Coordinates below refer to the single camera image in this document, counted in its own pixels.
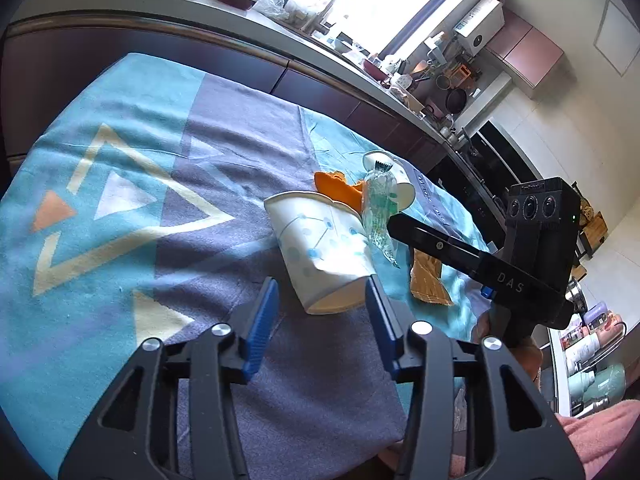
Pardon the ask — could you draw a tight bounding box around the pink wall cabinet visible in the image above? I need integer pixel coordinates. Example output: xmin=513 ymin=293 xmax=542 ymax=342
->
xmin=487 ymin=7 xmax=565 ymax=88

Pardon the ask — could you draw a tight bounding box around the gold snack wrapper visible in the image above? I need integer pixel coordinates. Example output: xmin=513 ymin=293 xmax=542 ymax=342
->
xmin=409 ymin=249 xmax=455 ymax=307

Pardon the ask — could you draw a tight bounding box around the dotted paper cup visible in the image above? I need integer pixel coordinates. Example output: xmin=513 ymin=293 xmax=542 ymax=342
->
xmin=263 ymin=190 xmax=377 ymax=316

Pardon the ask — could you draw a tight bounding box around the hanging frying pan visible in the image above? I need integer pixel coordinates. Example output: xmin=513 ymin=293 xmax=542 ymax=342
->
xmin=445 ymin=87 xmax=468 ymax=115

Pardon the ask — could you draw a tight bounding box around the plain white paper cup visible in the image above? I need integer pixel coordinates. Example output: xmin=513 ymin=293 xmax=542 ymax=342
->
xmin=362 ymin=150 xmax=417 ymax=211

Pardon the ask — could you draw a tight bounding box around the white water heater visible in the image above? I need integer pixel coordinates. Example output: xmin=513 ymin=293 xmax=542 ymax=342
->
xmin=454 ymin=0 xmax=505 ymax=53

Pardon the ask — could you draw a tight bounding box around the orange peel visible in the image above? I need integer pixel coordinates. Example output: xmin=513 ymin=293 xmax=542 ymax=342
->
xmin=313 ymin=171 xmax=368 ymax=211

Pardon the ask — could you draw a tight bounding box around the white bottle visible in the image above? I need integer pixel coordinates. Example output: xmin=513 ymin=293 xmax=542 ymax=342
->
xmin=565 ymin=332 xmax=601 ymax=373

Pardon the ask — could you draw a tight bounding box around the steel pot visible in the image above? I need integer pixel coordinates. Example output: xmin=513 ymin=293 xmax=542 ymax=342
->
xmin=565 ymin=280 xmax=586 ymax=313

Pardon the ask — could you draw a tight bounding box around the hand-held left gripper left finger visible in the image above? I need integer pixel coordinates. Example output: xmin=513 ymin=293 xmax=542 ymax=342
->
xmin=57 ymin=276 xmax=281 ymax=480

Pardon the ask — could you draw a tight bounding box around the person's right forearm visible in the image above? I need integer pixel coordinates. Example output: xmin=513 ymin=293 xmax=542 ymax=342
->
xmin=537 ymin=375 xmax=640 ymax=480

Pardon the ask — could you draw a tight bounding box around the black built-in oven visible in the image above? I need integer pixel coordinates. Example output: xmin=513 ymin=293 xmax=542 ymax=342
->
xmin=462 ymin=119 xmax=548 ymax=211

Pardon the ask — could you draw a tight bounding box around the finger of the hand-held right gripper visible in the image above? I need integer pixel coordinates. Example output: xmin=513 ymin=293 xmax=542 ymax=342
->
xmin=386 ymin=213 xmax=488 ymax=281

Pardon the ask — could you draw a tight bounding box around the person's right hand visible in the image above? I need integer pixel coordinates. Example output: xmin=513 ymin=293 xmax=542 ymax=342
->
xmin=469 ymin=310 xmax=545 ymax=391

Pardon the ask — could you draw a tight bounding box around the purple container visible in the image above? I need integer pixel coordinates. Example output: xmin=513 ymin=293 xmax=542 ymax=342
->
xmin=582 ymin=301 xmax=610 ymax=331

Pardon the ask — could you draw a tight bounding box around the clear plastic bag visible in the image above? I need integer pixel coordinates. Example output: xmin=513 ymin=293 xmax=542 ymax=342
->
xmin=255 ymin=0 xmax=291 ymax=21

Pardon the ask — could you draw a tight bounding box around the kitchen counter with cabinets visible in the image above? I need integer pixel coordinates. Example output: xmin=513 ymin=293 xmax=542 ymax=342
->
xmin=0 ymin=0 xmax=506 ymax=221

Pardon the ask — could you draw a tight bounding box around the printed teal purple blanket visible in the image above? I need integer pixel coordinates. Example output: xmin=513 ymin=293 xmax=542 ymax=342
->
xmin=0 ymin=52 xmax=501 ymax=480

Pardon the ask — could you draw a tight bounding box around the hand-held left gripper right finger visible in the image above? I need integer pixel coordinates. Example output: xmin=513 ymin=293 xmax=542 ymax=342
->
xmin=364 ymin=277 xmax=586 ymax=480

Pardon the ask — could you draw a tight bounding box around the wooden rack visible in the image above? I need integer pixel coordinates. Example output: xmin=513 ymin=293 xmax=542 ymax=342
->
xmin=580 ymin=200 xmax=608 ymax=256

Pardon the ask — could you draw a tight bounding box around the crushed clear plastic bottle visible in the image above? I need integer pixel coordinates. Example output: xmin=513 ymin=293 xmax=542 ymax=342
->
xmin=359 ymin=160 xmax=401 ymax=268

